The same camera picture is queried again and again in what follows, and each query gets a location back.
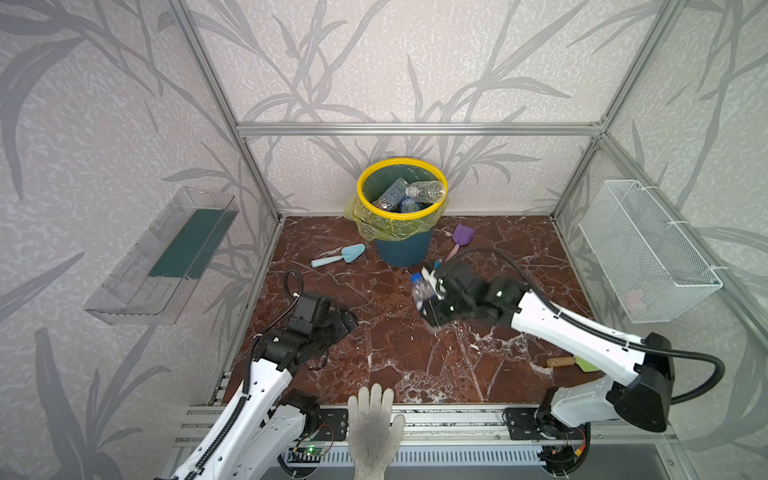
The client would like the teal bin with yellow rim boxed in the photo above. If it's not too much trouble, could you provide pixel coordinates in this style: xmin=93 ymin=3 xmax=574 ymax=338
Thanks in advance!
xmin=354 ymin=157 xmax=448 ymax=267

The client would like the clear bottle blue label white cap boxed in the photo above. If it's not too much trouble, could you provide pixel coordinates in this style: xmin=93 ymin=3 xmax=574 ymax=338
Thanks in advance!
xmin=399 ymin=197 xmax=423 ymax=214

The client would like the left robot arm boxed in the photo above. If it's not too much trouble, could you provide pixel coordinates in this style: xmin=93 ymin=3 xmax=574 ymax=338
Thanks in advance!
xmin=168 ymin=308 xmax=358 ymax=479

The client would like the clear ribbed bottle white cap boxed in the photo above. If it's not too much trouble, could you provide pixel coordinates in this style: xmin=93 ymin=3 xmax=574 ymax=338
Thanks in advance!
xmin=405 ymin=180 xmax=447 ymax=204

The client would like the aluminium frame crossbar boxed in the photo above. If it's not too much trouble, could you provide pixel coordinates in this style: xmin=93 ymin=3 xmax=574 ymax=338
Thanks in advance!
xmin=236 ymin=122 xmax=603 ymax=137

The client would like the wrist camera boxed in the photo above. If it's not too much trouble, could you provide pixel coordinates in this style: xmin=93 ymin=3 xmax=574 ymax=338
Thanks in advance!
xmin=434 ymin=260 xmax=482 ymax=296
xmin=287 ymin=292 xmax=332 ymax=338

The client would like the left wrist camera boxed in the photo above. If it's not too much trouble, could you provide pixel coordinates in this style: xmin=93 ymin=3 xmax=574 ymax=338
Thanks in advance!
xmin=287 ymin=292 xmax=332 ymax=338

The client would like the yellow plastic bin liner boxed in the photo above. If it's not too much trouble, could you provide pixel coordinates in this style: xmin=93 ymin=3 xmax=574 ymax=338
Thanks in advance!
xmin=343 ymin=196 xmax=448 ymax=241

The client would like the purple toy shovel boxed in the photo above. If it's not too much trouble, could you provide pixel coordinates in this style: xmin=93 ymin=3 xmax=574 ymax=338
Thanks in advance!
xmin=446 ymin=224 xmax=475 ymax=260

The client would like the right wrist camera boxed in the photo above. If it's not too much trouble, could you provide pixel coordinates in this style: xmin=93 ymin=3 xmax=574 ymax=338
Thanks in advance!
xmin=434 ymin=260 xmax=482 ymax=296

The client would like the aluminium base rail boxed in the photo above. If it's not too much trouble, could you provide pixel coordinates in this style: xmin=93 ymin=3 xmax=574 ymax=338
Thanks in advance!
xmin=172 ymin=404 xmax=678 ymax=449

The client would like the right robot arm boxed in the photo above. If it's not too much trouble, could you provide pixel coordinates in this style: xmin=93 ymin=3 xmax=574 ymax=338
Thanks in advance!
xmin=415 ymin=278 xmax=725 ymax=432

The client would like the clear plastic shelf tray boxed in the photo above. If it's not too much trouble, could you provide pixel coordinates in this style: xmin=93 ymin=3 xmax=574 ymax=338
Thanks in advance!
xmin=84 ymin=187 xmax=239 ymax=326

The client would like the crushed clear bottle blue label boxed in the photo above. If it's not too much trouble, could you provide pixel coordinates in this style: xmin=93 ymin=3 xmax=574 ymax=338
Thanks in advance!
xmin=410 ymin=267 xmax=445 ymax=312

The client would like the white knit glove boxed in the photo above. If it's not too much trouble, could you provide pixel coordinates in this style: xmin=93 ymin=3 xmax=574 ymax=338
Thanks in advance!
xmin=347 ymin=383 xmax=405 ymax=480

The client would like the white wire basket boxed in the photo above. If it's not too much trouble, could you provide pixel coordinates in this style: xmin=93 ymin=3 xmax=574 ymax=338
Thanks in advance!
xmin=579 ymin=180 xmax=723 ymax=324

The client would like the green circuit board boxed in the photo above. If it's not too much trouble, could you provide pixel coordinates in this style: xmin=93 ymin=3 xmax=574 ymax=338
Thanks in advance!
xmin=284 ymin=444 xmax=332 ymax=464

